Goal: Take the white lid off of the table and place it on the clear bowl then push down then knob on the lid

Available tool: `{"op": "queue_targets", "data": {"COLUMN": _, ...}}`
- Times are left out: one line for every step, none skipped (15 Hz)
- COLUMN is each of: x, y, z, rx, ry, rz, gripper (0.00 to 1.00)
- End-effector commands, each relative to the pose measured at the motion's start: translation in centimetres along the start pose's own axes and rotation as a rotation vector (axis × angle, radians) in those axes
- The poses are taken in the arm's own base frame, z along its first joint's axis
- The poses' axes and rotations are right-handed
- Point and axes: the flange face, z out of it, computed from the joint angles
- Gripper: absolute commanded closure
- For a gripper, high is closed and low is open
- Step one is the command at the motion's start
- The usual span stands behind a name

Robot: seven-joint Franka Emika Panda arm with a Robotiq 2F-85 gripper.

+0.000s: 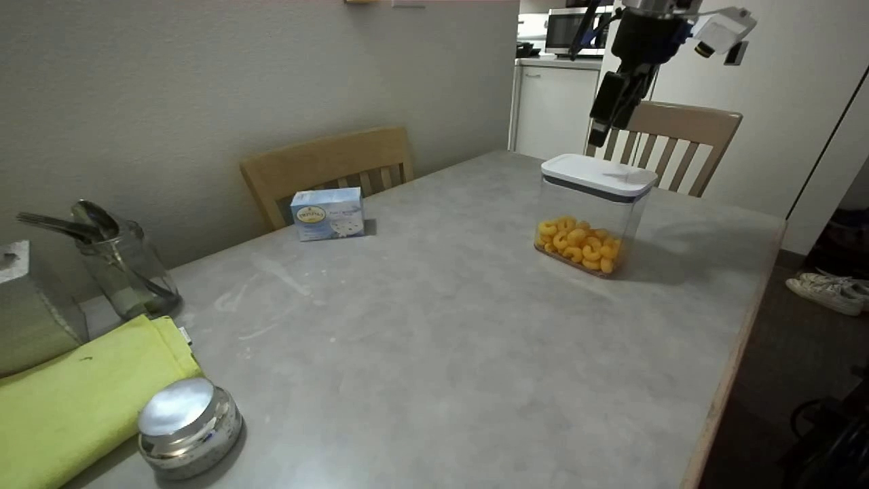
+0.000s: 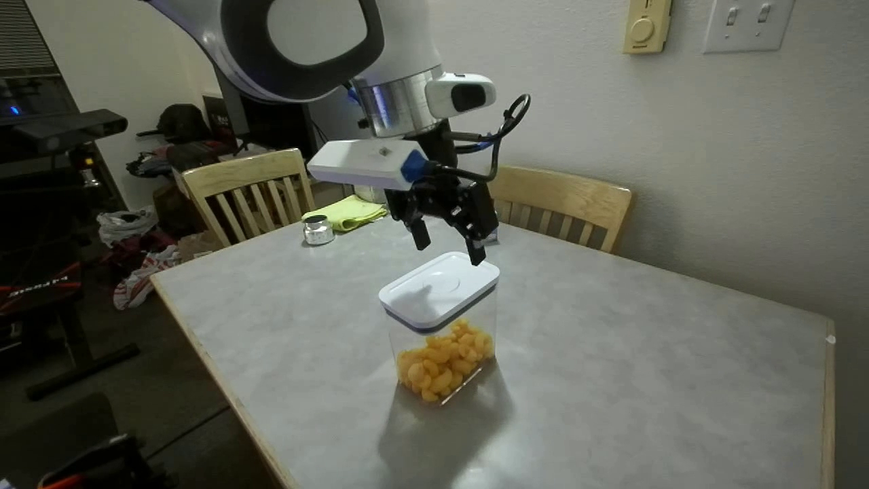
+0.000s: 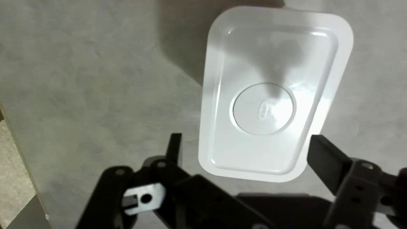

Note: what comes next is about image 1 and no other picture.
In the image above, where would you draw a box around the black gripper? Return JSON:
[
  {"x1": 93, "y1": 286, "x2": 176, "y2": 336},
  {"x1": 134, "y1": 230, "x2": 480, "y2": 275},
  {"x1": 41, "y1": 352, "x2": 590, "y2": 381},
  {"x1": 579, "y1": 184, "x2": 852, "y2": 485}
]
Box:
[{"x1": 590, "y1": 7, "x2": 694, "y2": 130}]

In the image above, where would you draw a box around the white rectangular container lid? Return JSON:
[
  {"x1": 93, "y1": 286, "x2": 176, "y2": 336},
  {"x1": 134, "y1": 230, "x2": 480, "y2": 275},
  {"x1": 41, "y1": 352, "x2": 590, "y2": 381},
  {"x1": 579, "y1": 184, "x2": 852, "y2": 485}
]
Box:
[{"x1": 538, "y1": 153, "x2": 660, "y2": 200}]

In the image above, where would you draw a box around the wooden slat-back chair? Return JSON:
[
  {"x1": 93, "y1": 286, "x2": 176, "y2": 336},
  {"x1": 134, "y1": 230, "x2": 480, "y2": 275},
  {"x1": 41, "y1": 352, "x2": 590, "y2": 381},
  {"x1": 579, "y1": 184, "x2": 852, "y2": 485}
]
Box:
[
  {"x1": 580, "y1": 96, "x2": 746, "y2": 200},
  {"x1": 238, "y1": 124, "x2": 416, "y2": 234}
]

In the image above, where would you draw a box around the microwave oven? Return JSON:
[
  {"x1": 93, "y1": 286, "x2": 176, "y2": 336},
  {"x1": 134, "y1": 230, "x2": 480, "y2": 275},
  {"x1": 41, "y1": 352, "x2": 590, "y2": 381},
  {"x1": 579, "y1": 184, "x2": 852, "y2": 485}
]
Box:
[{"x1": 542, "y1": 5, "x2": 620, "y2": 60}]

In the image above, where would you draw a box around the clear plastic food container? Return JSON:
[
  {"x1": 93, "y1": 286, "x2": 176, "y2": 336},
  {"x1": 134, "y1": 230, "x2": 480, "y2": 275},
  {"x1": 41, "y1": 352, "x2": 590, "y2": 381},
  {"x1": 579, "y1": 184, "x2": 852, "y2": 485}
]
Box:
[{"x1": 534, "y1": 180, "x2": 651, "y2": 279}]

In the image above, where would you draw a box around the dark bag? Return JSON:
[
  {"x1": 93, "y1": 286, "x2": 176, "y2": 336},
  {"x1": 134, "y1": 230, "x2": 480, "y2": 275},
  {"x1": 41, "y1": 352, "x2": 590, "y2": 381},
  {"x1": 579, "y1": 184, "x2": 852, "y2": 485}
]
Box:
[{"x1": 808, "y1": 203, "x2": 869, "y2": 275}]

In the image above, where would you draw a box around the white shoe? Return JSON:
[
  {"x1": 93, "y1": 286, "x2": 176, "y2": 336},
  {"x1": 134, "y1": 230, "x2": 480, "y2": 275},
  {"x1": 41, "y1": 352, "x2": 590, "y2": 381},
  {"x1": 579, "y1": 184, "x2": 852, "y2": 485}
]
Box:
[{"x1": 785, "y1": 268, "x2": 869, "y2": 318}]

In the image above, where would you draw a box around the light blue cardboard box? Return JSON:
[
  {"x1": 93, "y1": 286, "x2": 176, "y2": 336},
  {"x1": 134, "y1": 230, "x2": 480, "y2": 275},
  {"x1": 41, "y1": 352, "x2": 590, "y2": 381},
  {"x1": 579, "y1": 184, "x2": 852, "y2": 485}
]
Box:
[{"x1": 287, "y1": 184, "x2": 366, "y2": 245}]

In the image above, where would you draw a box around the glass utensil holder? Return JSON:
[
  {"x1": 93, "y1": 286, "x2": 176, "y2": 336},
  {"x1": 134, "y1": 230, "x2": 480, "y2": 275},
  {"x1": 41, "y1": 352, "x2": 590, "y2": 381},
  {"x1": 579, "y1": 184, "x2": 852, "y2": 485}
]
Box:
[{"x1": 72, "y1": 216, "x2": 184, "y2": 321}]

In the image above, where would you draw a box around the metal spoon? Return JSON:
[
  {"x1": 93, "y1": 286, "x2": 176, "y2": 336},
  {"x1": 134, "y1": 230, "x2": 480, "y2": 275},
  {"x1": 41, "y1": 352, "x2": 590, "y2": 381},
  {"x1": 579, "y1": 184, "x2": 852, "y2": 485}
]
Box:
[{"x1": 72, "y1": 197, "x2": 125, "y2": 241}]

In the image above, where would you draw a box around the round silver metal dish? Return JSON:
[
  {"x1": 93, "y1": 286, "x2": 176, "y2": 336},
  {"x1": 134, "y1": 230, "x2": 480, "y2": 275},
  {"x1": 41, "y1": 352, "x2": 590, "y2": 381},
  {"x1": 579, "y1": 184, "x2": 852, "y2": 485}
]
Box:
[{"x1": 135, "y1": 375, "x2": 246, "y2": 481}]

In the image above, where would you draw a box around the lime green folded cloth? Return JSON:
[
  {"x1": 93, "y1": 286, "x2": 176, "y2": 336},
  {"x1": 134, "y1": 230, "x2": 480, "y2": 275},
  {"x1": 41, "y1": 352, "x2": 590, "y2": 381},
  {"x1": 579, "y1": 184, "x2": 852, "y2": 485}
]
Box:
[{"x1": 0, "y1": 312, "x2": 204, "y2": 489}]

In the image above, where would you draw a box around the grey square box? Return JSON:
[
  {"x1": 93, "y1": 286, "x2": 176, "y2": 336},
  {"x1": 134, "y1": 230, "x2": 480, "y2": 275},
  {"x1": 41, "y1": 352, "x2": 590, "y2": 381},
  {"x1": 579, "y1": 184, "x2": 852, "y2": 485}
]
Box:
[{"x1": 0, "y1": 238, "x2": 90, "y2": 377}]

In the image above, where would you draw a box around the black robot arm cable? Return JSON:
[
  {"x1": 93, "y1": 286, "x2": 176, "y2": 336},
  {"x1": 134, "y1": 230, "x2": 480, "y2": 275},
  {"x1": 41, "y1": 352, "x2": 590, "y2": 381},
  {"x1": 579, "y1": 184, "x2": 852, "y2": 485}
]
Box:
[{"x1": 567, "y1": 0, "x2": 605, "y2": 38}]

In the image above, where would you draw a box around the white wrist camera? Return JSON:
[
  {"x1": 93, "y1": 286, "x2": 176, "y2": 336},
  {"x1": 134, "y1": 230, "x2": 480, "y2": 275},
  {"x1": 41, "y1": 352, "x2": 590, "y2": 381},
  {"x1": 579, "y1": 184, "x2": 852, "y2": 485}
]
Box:
[{"x1": 689, "y1": 5, "x2": 760, "y2": 62}]

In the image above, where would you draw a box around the dark metal utensil handle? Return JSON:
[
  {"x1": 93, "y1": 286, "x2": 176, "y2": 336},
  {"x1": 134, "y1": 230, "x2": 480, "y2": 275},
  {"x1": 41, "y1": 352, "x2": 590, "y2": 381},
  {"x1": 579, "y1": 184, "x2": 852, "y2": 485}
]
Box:
[{"x1": 18, "y1": 208, "x2": 104, "y2": 245}]

